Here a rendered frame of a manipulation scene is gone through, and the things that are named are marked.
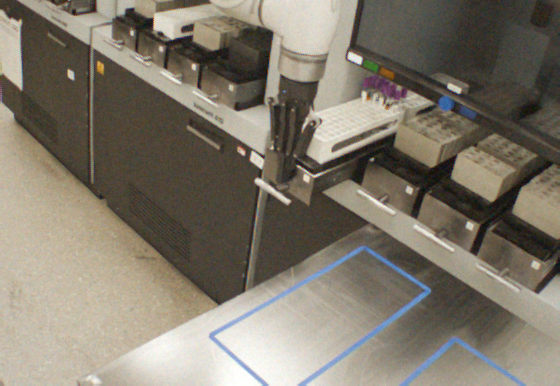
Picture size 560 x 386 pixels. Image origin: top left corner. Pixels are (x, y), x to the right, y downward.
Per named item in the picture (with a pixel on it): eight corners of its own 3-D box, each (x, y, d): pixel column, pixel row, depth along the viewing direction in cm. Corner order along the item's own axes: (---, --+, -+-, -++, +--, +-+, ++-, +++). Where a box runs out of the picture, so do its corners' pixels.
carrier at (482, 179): (499, 201, 127) (508, 176, 124) (494, 204, 126) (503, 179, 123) (454, 175, 134) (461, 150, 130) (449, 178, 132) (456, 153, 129)
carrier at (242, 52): (262, 72, 166) (265, 50, 163) (256, 73, 165) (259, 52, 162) (232, 57, 173) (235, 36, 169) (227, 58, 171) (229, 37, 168)
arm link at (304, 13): (344, 50, 119) (290, 29, 125) (359, -29, 111) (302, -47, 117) (309, 61, 111) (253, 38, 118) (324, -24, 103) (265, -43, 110)
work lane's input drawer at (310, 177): (430, 107, 184) (437, 79, 179) (469, 127, 176) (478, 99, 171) (247, 182, 136) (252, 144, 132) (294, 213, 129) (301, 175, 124)
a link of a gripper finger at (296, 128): (304, 101, 125) (309, 103, 124) (296, 151, 130) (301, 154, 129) (290, 105, 122) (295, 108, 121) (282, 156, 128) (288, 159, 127)
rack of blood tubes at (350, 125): (368, 116, 156) (373, 93, 153) (400, 133, 151) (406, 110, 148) (284, 147, 137) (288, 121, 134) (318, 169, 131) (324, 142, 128)
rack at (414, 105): (435, 91, 177) (440, 71, 174) (464, 106, 171) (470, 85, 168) (373, 114, 157) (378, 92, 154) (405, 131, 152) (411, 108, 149)
